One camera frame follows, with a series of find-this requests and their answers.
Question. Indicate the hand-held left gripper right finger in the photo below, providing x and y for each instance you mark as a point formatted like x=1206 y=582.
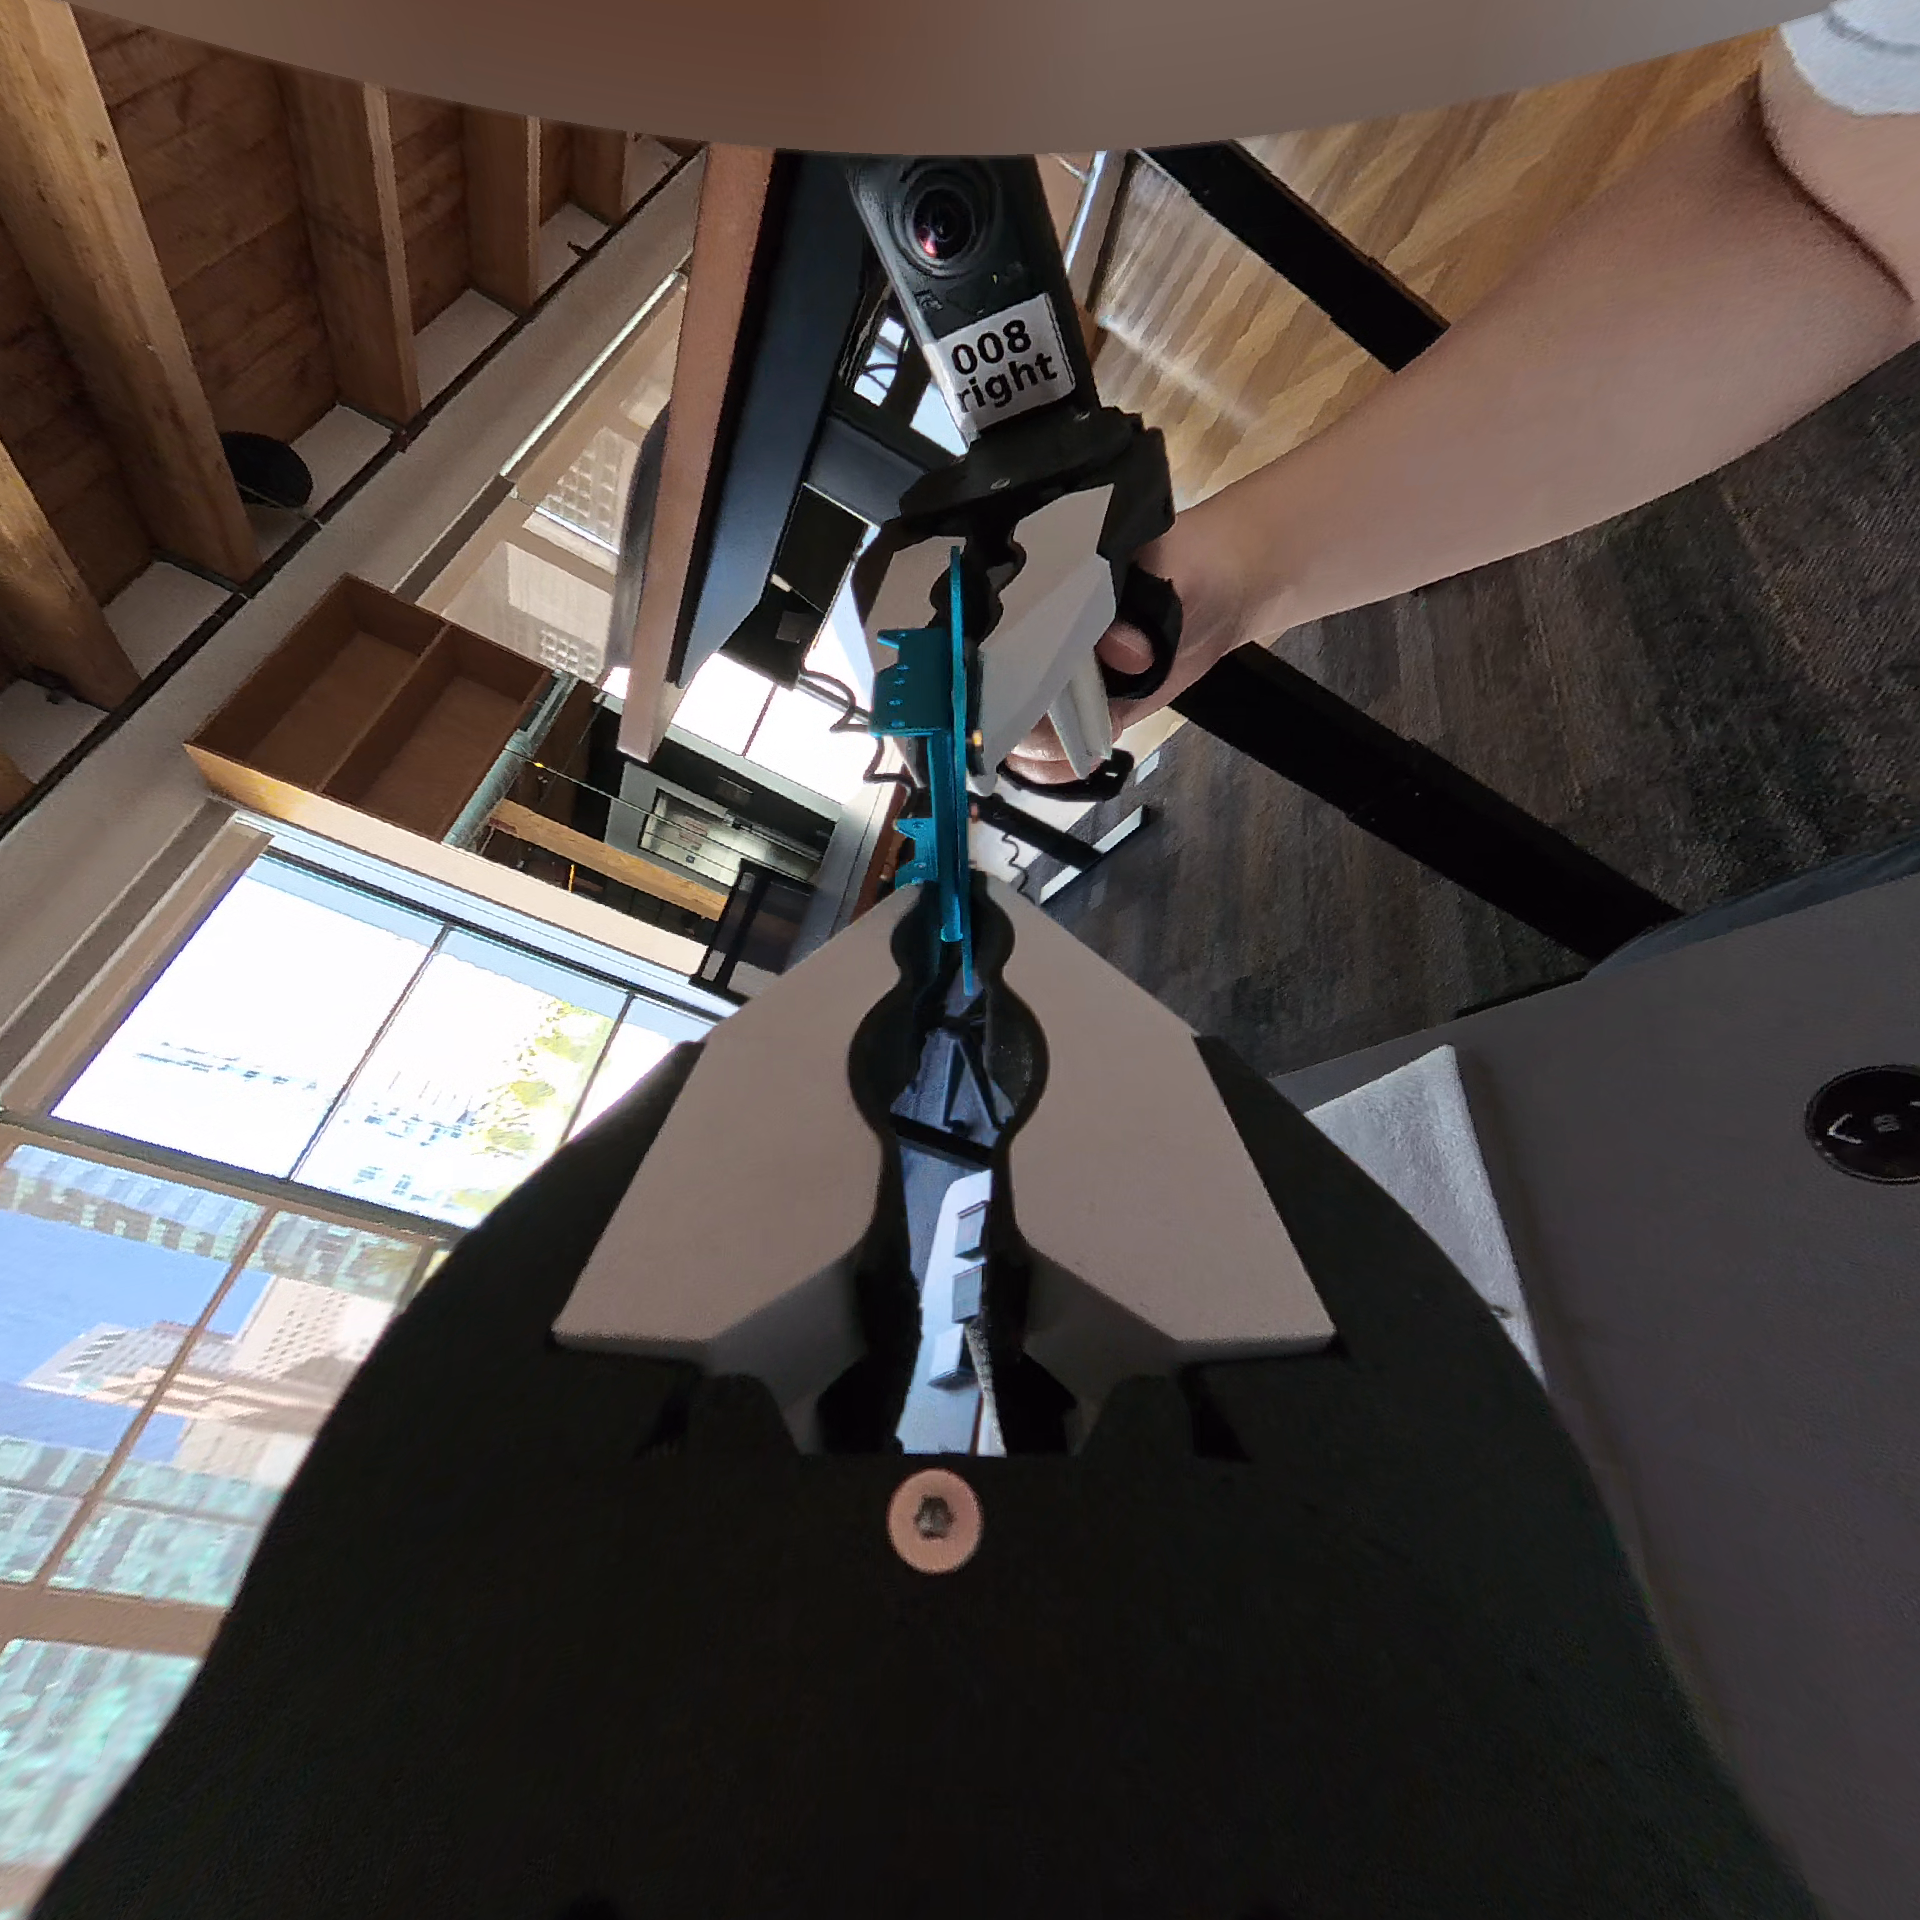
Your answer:
x=1171 y=1184

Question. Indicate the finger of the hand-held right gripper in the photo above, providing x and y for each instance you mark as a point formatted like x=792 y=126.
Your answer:
x=1059 y=600
x=918 y=568

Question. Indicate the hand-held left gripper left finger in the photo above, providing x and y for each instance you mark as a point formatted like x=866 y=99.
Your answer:
x=704 y=1184

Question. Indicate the blue metal plate with brackets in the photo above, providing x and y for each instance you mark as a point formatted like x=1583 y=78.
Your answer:
x=914 y=681

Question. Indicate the person's right forearm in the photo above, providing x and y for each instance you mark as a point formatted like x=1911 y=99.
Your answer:
x=1575 y=346

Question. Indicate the dark desk with orange edge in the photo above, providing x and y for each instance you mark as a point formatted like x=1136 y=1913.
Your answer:
x=780 y=376

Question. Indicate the grey desk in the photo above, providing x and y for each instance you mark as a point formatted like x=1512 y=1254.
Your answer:
x=1724 y=1424

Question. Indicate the black round desk grommet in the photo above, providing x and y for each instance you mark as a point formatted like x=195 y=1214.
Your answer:
x=1875 y=1125

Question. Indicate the person's right hand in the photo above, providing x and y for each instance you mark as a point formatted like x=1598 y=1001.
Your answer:
x=1214 y=585

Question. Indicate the wooden open shelf box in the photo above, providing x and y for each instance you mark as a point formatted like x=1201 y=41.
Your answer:
x=375 y=720

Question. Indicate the black round ceiling lamp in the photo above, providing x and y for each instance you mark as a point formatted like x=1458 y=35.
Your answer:
x=270 y=473

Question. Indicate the person's white shirt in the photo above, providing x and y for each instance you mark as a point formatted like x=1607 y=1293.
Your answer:
x=1852 y=54

